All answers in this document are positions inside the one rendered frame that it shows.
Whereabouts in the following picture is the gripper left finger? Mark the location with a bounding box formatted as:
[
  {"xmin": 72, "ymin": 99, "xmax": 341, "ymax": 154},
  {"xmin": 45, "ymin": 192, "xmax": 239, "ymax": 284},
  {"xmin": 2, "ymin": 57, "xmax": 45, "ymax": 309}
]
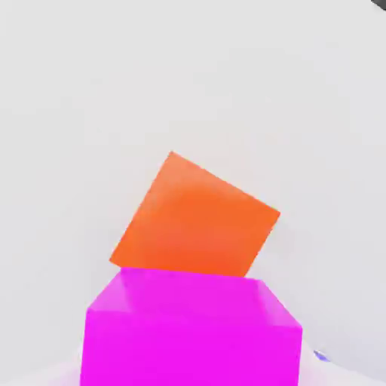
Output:
[{"xmin": 20, "ymin": 346, "xmax": 86, "ymax": 386}]

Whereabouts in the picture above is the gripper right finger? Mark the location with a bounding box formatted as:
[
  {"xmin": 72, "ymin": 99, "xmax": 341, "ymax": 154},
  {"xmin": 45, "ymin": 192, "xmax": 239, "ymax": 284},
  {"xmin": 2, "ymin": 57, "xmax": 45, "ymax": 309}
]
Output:
[{"xmin": 300, "ymin": 338, "xmax": 376, "ymax": 386}]

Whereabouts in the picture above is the small magenta cube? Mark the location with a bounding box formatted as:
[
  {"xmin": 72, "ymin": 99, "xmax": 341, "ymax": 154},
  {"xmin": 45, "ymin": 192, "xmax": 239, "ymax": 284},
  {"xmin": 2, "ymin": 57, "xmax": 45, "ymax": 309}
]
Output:
[{"xmin": 79, "ymin": 267, "xmax": 304, "ymax": 386}]

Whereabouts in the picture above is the small orange cube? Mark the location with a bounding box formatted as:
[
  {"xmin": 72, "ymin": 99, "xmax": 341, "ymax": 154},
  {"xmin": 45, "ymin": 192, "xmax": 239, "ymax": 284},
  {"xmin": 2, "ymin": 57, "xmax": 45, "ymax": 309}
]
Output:
[{"xmin": 109, "ymin": 150, "xmax": 282, "ymax": 278}]

